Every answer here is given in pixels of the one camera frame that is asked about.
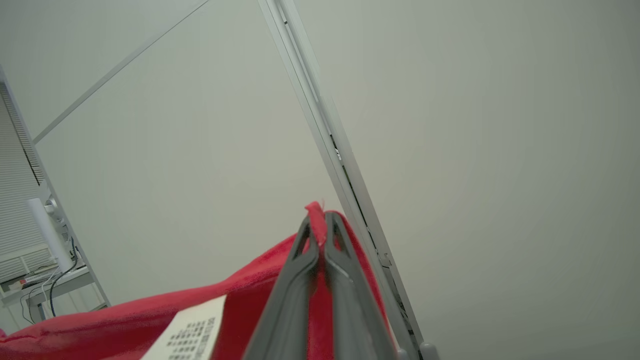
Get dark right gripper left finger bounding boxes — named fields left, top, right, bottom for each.
left=242, top=215, right=321, bottom=360

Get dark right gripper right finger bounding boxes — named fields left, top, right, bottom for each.
left=322, top=211, right=399, bottom=360

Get red jersey with black number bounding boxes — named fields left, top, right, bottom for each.
left=0, top=201, right=397, bottom=360

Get white desk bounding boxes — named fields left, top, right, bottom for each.
left=0, top=265, right=109, bottom=323

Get white cylinder device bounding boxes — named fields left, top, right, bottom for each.
left=27, top=197, right=74, bottom=274

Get white window blinds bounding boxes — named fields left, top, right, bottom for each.
left=0, top=82, right=57, bottom=283

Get grey metal partition post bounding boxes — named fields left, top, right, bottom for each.
left=257, top=0, right=426, bottom=360

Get black desk cables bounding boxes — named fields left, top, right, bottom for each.
left=19, top=239, right=82, bottom=325

